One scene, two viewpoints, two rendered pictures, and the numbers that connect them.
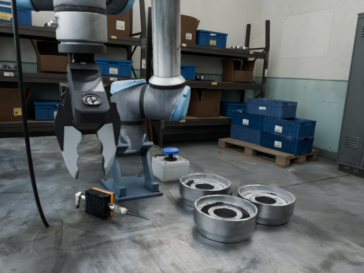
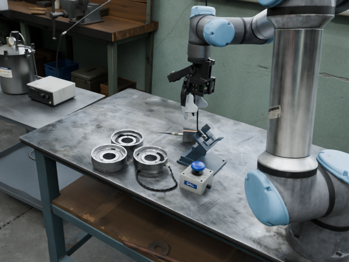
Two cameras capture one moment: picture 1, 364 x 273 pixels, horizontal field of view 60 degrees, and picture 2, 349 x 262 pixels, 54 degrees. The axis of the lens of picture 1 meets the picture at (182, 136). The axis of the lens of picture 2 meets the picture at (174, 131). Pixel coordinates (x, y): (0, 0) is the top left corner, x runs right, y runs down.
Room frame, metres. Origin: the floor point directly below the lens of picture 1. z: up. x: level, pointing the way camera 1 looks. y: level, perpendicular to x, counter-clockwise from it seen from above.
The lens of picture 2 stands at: (1.41, -0.44, 1.40)
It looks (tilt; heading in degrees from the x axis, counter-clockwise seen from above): 28 degrees down; 149
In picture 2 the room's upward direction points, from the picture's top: 5 degrees clockwise
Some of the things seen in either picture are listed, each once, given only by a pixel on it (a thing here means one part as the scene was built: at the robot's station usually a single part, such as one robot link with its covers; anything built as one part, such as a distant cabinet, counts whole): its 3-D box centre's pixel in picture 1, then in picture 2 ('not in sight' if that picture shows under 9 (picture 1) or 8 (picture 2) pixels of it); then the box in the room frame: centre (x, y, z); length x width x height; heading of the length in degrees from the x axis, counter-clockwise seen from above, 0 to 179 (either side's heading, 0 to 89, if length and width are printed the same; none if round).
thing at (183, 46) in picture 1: (208, 81); not in sight; (4.99, -0.37, 1.00); 1.92 x 0.57 x 2.00; 120
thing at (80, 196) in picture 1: (108, 207); (182, 133); (0.51, 0.12, 0.82); 0.17 x 0.02 x 0.04; 60
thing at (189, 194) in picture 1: (204, 190); (150, 160); (0.62, -0.05, 0.82); 0.10 x 0.10 x 0.04
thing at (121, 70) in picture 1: (108, 67); not in sight; (4.19, 1.01, 1.11); 0.52 x 0.38 x 0.22; 120
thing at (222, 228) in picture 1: (224, 217); (127, 142); (0.49, -0.08, 0.82); 0.10 x 0.10 x 0.04
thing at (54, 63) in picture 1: (54, 57); not in sight; (3.84, 1.58, 1.19); 0.52 x 0.42 x 0.38; 120
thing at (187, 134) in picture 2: (102, 201); (189, 135); (0.53, 0.14, 0.82); 0.05 x 0.02 x 0.04; 60
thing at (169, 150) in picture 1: (170, 157); (197, 171); (0.76, 0.03, 0.85); 0.04 x 0.04 x 0.05
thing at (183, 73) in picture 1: (174, 71); not in sight; (4.68, 0.16, 1.11); 0.52 x 0.38 x 0.22; 120
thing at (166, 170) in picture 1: (169, 166); (198, 179); (0.76, 0.03, 0.82); 0.08 x 0.07 x 0.05; 30
